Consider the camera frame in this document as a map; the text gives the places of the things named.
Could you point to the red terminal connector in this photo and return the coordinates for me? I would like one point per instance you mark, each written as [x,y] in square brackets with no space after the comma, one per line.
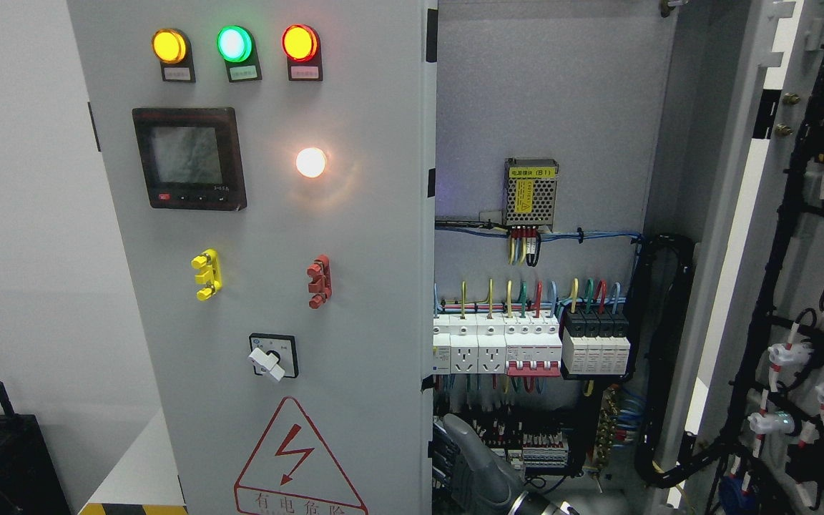
[320,285]

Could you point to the white glowing indicator light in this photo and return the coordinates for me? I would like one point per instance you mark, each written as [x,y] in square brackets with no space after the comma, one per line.
[311,162]

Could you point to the grey cabinet door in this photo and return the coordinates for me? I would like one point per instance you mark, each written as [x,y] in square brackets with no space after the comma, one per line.
[364,354]
[736,216]

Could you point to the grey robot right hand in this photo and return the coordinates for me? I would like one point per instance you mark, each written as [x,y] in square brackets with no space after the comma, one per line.
[479,480]

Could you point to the red electric hazard warning sticker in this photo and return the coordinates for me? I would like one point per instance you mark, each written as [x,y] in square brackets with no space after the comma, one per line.
[292,471]

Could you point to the white rotary selector switch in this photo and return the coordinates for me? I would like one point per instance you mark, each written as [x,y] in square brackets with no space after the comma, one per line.
[273,356]

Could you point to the black digital power meter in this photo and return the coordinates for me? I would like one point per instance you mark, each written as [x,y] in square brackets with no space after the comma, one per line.
[191,158]

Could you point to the green indicator light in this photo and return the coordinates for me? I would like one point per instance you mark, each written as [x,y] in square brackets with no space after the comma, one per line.
[237,48]

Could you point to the black box with antenna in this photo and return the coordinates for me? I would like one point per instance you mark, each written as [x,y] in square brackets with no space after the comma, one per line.
[28,481]

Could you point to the yellow terminal connector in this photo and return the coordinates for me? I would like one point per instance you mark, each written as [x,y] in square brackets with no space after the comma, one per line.
[208,274]

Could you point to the lower relay terminal row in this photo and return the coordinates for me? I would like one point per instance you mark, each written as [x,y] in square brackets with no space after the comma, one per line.
[534,442]

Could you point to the metal mesh power supply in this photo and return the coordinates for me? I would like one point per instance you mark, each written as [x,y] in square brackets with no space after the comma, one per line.
[530,192]

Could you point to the red handled circuit breaker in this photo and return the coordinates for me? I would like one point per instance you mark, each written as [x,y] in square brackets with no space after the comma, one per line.
[533,346]

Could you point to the yellow indicator light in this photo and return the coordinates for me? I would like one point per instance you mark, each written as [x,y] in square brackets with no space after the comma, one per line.
[173,50]

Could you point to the red indicator light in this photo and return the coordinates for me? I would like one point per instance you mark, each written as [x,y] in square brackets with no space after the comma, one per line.
[302,49]

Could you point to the black white surge protector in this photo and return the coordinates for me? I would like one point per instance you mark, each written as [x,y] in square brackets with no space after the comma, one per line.
[594,344]

